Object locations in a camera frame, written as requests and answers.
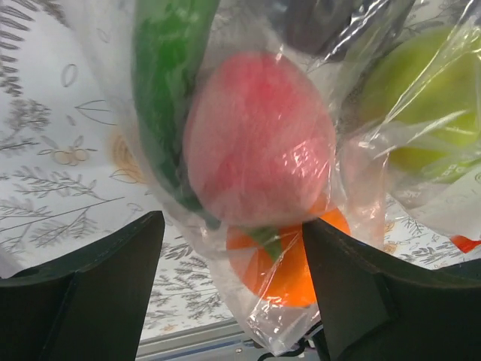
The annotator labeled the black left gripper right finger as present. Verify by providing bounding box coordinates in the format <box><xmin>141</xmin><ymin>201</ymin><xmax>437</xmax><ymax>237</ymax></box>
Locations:
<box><xmin>302</xmin><ymin>220</ymin><xmax>480</xmax><ymax>360</ymax></box>

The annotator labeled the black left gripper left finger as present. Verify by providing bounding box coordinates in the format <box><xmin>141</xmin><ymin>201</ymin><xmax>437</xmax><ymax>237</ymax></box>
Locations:
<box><xmin>1</xmin><ymin>211</ymin><xmax>165</xmax><ymax>360</ymax></box>

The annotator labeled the clear zip top bag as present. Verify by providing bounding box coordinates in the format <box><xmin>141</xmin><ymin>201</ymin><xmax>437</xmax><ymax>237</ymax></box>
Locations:
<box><xmin>65</xmin><ymin>1</ymin><xmax>480</xmax><ymax>360</ymax></box>

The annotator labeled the fake dark plum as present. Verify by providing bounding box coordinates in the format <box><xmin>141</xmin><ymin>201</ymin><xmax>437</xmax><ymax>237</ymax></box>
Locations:
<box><xmin>284</xmin><ymin>0</ymin><xmax>356</xmax><ymax>56</ymax></box>

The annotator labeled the fake orange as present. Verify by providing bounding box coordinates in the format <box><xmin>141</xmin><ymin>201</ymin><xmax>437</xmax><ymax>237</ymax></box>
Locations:
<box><xmin>225</xmin><ymin>195</ymin><xmax>352</xmax><ymax>308</ymax></box>

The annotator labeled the fake red tomato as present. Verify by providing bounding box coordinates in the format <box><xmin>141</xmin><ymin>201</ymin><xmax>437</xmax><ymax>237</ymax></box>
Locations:
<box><xmin>183</xmin><ymin>51</ymin><xmax>335</xmax><ymax>226</ymax></box>

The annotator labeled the fake green apple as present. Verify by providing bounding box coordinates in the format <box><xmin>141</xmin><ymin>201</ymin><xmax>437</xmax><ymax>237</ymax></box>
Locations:
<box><xmin>358</xmin><ymin>26</ymin><xmax>480</xmax><ymax>184</ymax></box>

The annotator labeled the aluminium frame rail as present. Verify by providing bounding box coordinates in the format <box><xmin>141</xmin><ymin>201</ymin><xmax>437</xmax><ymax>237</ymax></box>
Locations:
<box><xmin>136</xmin><ymin>320</ymin><xmax>265</xmax><ymax>361</ymax></box>

